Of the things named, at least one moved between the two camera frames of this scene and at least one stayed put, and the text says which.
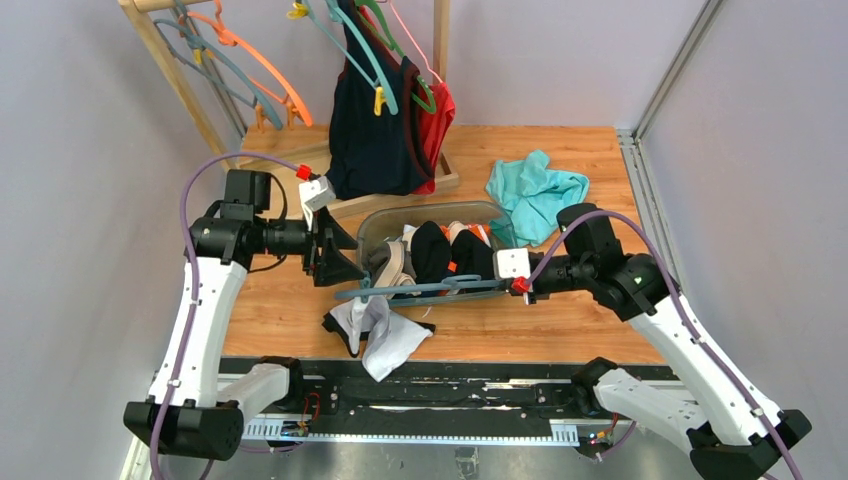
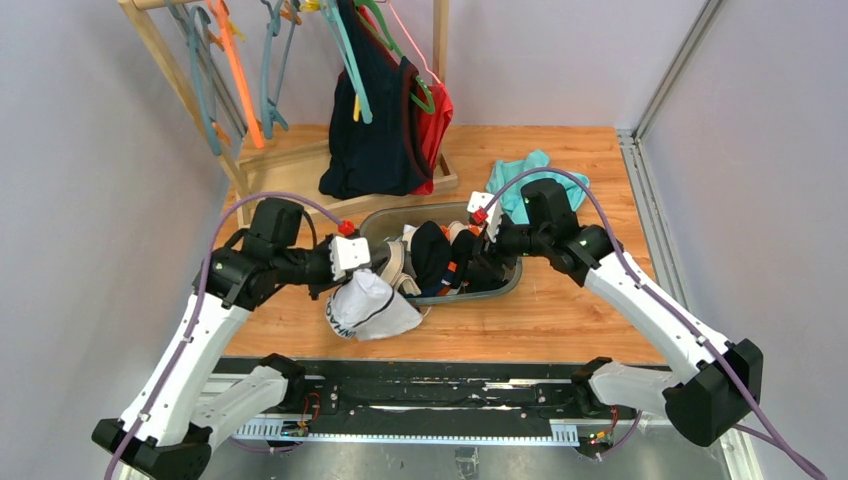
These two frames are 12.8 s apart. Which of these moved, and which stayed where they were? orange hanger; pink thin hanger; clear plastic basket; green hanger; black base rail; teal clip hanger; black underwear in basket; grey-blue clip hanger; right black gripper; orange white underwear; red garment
Moved: grey-blue clip hanger; right black gripper; teal clip hanger; orange hanger
Stayed: red garment; orange white underwear; clear plastic basket; green hanger; black underwear in basket; black base rail; pink thin hanger
